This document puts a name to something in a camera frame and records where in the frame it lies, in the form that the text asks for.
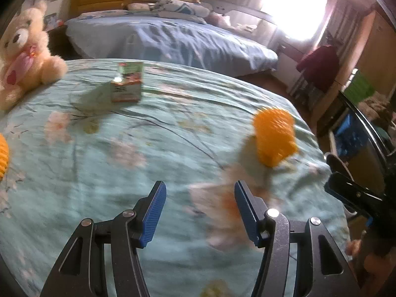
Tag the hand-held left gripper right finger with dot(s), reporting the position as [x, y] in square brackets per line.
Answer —
[246, 213]

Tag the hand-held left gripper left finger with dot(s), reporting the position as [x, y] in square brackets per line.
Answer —
[153, 216]

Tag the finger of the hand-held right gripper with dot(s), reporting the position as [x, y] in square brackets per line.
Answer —
[349, 188]

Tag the round trash bin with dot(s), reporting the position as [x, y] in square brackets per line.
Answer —
[337, 164]

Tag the white orange wrapper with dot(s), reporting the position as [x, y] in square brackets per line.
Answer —
[216, 204]

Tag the person's right hand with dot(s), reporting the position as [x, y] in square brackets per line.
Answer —
[354, 247]

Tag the black glass-front cabinet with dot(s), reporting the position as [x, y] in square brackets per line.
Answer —
[371, 167]

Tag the teal floral blanket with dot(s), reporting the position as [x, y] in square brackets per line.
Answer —
[154, 148]

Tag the orange spiky roller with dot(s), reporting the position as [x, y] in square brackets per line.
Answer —
[273, 136]
[3, 157]

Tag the brown fluffy blanket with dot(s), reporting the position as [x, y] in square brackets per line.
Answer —
[374, 108]

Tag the stack of green boxes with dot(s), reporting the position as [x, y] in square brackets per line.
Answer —
[360, 86]

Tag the hanging coat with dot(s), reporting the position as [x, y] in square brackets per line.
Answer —
[321, 65]

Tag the green drink carton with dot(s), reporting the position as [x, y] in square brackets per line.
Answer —
[126, 89]

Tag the wooden wardrobe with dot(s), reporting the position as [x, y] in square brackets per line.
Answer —
[371, 37]

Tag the bed with blue sheet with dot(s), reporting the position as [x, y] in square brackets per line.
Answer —
[173, 40]

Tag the bright window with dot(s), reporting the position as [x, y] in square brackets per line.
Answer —
[294, 6]

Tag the pink plush toy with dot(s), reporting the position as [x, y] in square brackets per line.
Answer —
[221, 20]

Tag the dark wooden nightstand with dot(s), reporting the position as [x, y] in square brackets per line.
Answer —
[57, 41]

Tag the cream teddy bear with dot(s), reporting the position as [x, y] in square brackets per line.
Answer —
[21, 52]

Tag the blue printed pillow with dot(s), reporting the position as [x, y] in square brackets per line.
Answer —
[179, 7]

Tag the small white pillow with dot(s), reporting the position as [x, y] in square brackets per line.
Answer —
[140, 6]

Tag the grey bed guard rail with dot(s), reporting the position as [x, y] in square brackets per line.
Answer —
[263, 21]

